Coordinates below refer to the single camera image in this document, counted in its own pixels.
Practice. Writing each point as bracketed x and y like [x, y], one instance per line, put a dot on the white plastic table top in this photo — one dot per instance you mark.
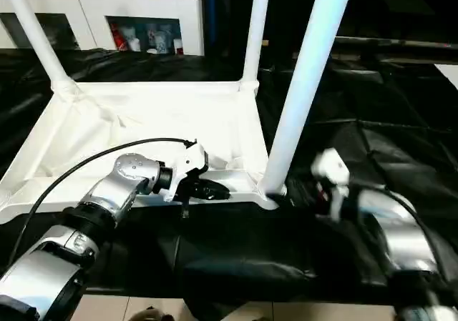
[143, 113]

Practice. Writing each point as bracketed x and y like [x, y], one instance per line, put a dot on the white plastic table leg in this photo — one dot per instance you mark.
[35, 31]
[311, 67]
[255, 31]

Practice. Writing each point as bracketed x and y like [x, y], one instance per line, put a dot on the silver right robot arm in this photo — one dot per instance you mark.
[404, 235]

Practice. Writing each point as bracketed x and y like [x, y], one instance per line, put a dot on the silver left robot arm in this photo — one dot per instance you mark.
[125, 181]

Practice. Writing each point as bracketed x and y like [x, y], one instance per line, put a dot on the black mat cover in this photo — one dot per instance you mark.
[393, 138]

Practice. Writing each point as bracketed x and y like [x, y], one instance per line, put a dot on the grey rounded robot foot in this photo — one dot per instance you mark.
[150, 314]

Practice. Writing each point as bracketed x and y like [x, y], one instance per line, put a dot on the white cup behind glass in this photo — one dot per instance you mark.
[178, 45]

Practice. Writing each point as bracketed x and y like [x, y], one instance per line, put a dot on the red item behind glass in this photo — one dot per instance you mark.
[116, 35]

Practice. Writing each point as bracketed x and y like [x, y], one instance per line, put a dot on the long black rod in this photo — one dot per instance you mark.
[393, 42]

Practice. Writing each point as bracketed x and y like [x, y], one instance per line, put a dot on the white flat board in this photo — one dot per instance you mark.
[449, 74]

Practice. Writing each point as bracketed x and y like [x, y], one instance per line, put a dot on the white cabinet with glass doors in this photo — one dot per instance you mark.
[89, 3]

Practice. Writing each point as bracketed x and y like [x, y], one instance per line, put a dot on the grey robot torso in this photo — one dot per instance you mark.
[14, 306]

